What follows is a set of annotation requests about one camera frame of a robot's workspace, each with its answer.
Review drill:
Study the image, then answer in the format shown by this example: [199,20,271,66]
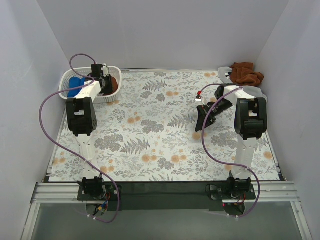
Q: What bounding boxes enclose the brown towel pile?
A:
[230,62,264,87]

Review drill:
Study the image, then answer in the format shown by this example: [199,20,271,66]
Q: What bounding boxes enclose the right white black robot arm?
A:
[195,84,268,202]

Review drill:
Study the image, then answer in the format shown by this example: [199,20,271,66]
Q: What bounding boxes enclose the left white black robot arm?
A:
[66,64,113,200]

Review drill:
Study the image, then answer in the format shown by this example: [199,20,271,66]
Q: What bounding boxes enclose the white perforated plastic basket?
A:
[58,66,122,104]

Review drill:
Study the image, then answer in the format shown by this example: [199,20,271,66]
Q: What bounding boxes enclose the right blue rolled towel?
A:
[78,77,86,87]

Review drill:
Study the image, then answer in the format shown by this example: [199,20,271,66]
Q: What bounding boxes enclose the blue rolled towel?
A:
[78,77,86,87]
[67,76,82,98]

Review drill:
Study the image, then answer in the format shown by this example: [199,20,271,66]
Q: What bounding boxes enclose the grey cloth in corner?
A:
[218,67,268,102]

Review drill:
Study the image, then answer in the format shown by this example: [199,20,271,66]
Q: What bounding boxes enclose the left blue rolled towel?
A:
[67,76,82,98]

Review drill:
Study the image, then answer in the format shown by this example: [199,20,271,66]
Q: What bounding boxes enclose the floral patterned table mat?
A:
[48,69,281,183]

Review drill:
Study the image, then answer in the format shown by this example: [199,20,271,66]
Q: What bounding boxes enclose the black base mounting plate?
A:
[76,181,256,213]

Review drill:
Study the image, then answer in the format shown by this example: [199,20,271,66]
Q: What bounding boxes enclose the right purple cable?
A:
[197,83,261,219]

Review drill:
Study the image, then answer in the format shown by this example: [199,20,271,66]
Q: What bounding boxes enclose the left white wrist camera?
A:
[101,64,110,77]

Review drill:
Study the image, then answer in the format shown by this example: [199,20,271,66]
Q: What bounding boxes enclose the aluminium frame rail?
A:
[32,181,300,208]

